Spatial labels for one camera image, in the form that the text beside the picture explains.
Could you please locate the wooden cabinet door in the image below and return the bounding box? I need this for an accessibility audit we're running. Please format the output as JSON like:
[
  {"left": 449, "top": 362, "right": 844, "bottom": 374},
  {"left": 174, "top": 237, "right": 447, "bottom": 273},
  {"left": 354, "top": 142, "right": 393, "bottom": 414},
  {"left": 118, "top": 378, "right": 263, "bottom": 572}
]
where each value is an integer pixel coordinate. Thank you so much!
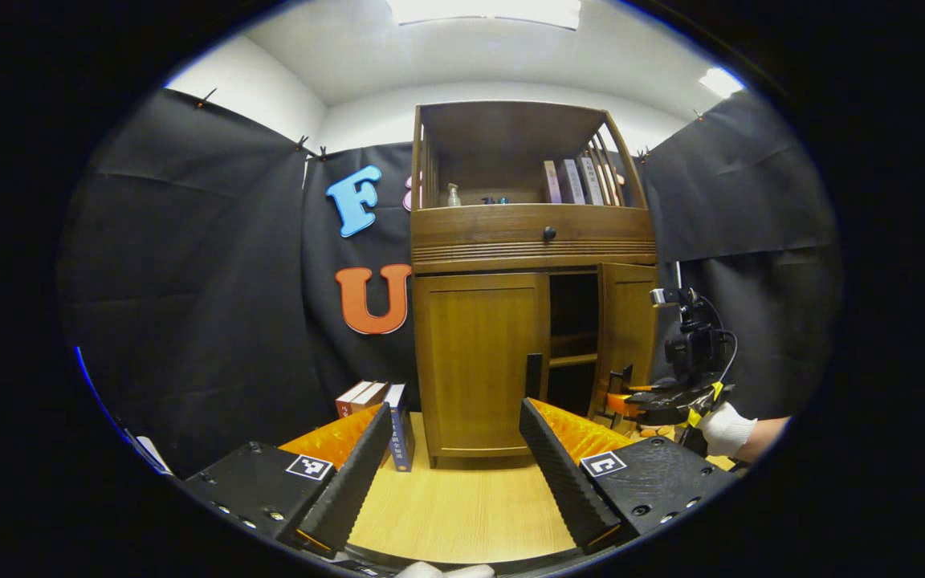
[
  {"left": 589, "top": 262, "right": 660, "bottom": 423},
  {"left": 414, "top": 272, "right": 552, "bottom": 461}
]

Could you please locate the wooden double-door shoe cabinet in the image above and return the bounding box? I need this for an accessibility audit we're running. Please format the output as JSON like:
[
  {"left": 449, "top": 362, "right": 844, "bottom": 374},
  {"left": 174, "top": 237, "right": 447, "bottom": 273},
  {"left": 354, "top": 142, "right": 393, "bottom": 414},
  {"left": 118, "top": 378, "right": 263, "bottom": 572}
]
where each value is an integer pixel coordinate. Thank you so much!
[{"left": 410, "top": 100, "right": 661, "bottom": 469}]

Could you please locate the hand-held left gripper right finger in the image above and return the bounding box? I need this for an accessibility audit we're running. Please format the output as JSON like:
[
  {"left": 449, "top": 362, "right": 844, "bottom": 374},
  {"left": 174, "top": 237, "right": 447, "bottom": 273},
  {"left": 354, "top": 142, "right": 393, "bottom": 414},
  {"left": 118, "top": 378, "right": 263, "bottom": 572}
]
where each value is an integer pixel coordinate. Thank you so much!
[{"left": 519, "top": 397, "right": 740, "bottom": 555}]

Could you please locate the wooden drawer with black knob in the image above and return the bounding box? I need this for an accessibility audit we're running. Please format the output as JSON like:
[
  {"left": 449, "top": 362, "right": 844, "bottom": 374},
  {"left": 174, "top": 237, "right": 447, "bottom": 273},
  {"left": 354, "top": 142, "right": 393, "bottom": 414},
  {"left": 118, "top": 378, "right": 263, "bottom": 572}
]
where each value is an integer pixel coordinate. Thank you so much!
[{"left": 411, "top": 203, "right": 658, "bottom": 265}]

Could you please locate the red book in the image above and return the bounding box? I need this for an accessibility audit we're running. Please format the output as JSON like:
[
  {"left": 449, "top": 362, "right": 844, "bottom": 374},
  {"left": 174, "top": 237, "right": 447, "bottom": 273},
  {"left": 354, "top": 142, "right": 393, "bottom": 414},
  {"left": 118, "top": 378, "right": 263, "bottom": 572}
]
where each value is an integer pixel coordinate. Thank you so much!
[{"left": 336, "top": 381, "right": 376, "bottom": 419}]

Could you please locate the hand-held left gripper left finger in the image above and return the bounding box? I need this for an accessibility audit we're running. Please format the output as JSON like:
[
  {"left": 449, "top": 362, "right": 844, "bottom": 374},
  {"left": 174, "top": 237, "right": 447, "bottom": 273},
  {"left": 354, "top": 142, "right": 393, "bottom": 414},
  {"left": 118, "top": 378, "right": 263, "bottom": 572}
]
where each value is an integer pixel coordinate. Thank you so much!
[{"left": 181, "top": 401, "right": 393, "bottom": 556}]

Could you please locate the brown book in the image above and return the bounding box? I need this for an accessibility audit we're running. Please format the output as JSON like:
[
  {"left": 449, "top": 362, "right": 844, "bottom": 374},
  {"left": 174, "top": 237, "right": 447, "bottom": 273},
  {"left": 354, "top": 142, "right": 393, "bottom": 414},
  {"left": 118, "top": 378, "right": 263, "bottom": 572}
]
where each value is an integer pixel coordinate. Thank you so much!
[{"left": 350, "top": 382, "right": 390, "bottom": 415}]

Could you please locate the black backdrop cloth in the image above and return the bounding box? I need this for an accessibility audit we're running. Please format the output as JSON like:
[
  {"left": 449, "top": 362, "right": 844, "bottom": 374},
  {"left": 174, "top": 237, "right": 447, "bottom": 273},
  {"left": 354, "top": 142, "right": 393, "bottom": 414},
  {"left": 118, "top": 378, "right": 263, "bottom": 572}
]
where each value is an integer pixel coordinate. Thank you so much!
[{"left": 57, "top": 87, "right": 842, "bottom": 478}]

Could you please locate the blue book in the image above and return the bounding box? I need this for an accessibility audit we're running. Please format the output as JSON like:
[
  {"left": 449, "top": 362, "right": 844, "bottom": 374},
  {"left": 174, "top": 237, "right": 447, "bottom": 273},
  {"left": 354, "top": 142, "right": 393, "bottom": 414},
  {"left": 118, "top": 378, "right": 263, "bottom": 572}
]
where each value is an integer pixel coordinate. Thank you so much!
[{"left": 385, "top": 384, "right": 416, "bottom": 473}]

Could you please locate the grey book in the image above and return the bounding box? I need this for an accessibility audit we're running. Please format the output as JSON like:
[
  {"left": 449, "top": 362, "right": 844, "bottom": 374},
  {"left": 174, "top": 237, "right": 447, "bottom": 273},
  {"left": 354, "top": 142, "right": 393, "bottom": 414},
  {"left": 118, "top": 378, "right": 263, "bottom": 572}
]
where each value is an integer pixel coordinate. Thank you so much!
[
  {"left": 560, "top": 158, "right": 586, "bottom": 206},
  {"left": 579, "top": 155, "right": 605, "bottom": 206}
]

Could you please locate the small ceiling light panel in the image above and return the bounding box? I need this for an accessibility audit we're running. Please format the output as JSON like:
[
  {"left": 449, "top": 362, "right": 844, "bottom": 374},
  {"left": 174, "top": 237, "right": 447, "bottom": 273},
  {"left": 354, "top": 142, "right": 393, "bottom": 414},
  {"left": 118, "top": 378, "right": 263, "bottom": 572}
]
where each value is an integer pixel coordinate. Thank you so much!
[{"left": 699, "top": 67, "right": 745, "bottom": 100}]

